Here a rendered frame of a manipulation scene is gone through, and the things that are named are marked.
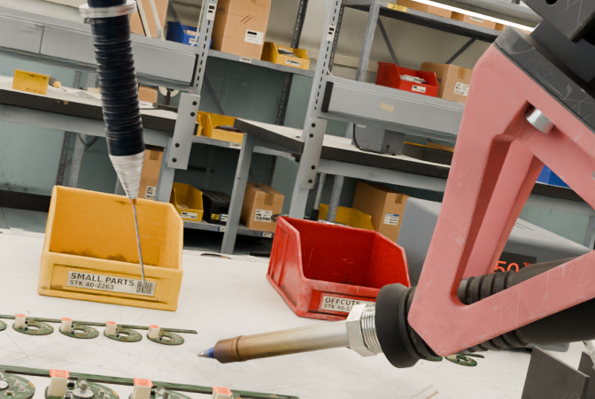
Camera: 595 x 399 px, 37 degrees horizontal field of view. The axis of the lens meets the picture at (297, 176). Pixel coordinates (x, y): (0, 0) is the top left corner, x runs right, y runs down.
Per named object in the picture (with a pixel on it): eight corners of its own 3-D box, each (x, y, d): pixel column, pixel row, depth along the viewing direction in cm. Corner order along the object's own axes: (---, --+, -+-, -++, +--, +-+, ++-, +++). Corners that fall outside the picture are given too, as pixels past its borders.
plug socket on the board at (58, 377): (72, 398, 29) (75, 379, 29) (45, 395, 29) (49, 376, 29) (72, 388, 30) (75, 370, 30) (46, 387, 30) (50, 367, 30)
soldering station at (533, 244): (568, 362, 72) (596, 249, 71) (438, 343, 70) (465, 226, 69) (493, 309, 87) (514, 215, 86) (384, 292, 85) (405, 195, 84)
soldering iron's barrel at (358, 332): (210, 379, 28) (386, 356, 25) (201, 332, 29) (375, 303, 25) (235, 371, 30) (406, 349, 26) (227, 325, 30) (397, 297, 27)
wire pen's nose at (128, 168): (107, 198, 27) (101, 151, 26) (138, 188, 27) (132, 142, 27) (127, 206, 26) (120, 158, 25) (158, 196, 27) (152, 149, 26)
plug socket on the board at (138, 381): (155, 406, 30) (158, 387, 30) (130, 403, 30) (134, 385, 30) (153, 397, 31) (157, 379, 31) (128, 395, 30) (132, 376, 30)
